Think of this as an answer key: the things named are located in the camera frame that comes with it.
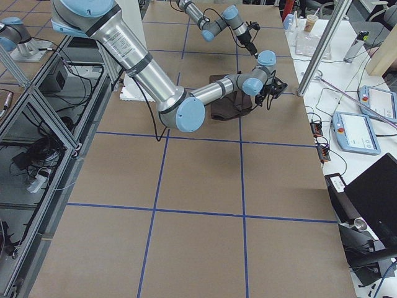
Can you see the aluminium frame post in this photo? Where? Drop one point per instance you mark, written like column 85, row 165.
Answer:
column 329, row 31

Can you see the silver reacher grabber tool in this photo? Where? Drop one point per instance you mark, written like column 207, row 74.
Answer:
column 357, row 101

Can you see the aluminium truss frame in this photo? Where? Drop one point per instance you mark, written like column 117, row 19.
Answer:
column 50, row 111

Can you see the red cylinder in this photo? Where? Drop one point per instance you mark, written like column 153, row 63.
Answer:
column 287, row 8

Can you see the black power adapter box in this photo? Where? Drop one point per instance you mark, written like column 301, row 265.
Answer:
column 344, row 209

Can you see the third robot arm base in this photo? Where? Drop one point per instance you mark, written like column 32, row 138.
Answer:
column 16, row 39

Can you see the clear plastic tray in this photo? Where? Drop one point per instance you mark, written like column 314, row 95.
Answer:
column 306, row 43

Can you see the blue teach pendant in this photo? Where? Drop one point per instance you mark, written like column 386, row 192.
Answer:
column 381, row 101
column 355, row 134

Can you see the orange black connector strip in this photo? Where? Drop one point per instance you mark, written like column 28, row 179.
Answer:
column 321, row 142

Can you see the iced drink cup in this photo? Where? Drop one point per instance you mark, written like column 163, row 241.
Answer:
column 311, row 19

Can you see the far blue teach pendant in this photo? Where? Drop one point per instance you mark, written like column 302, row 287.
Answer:
column 381, row 101

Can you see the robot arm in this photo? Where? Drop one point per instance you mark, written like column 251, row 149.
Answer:
column 177, row 108
column 211, row 23

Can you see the steel cup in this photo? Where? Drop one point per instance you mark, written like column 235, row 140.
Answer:
column 359, row 225

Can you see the dark brown t-shirt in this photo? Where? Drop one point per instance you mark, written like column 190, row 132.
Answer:
column 234, row 105

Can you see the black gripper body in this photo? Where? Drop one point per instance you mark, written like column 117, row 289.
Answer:
column 244, row 38
column 264, row 92

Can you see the near blue teach pendant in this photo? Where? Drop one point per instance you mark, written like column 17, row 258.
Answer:
column 355, row 134

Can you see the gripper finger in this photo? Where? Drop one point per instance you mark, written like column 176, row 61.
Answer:
column 254, row 53

